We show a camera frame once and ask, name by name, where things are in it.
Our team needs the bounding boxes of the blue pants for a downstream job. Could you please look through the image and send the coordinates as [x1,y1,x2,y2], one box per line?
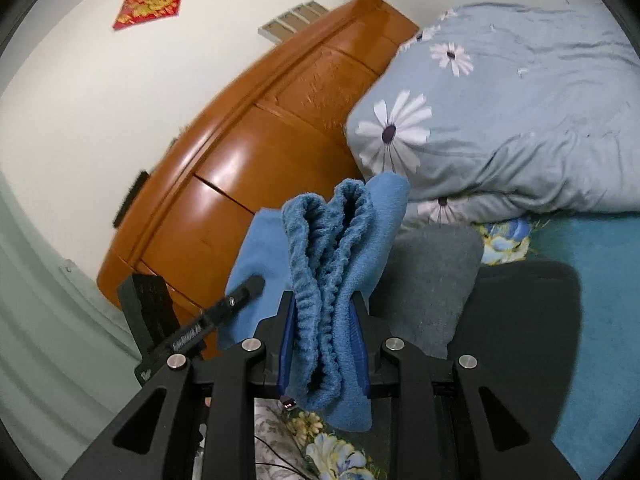
[216,171,412,433]

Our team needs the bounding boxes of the grey-blue floral quilt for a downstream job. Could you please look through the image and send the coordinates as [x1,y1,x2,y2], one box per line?
[345,2,640,226]

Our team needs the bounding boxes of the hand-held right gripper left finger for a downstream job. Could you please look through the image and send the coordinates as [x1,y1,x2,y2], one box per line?
[62,290,297,480]

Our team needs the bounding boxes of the dark grey cloth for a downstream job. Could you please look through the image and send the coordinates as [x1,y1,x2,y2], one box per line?
[370,225,484,361]

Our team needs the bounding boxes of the wooden headboard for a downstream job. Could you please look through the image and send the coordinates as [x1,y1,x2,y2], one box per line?
[97,0,421,361]

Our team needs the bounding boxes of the thin black cable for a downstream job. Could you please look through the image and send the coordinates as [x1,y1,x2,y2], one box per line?
[254,432,312,479]

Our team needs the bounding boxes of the black pad on headboard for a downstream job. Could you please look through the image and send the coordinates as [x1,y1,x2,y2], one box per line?
[112,170,151,229]

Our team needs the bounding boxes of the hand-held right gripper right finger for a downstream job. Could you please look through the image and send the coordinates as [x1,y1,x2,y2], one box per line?
[349,292,583,480]

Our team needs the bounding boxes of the red wall decoration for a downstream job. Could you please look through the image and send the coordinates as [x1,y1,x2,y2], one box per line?
[111,0,187,31]

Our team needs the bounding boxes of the pale green curtain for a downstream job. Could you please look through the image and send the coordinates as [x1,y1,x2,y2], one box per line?
[0,170,143,466]

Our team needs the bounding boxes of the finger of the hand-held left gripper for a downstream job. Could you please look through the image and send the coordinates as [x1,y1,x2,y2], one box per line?
[116,272,180,356]
[199,275,266,333]

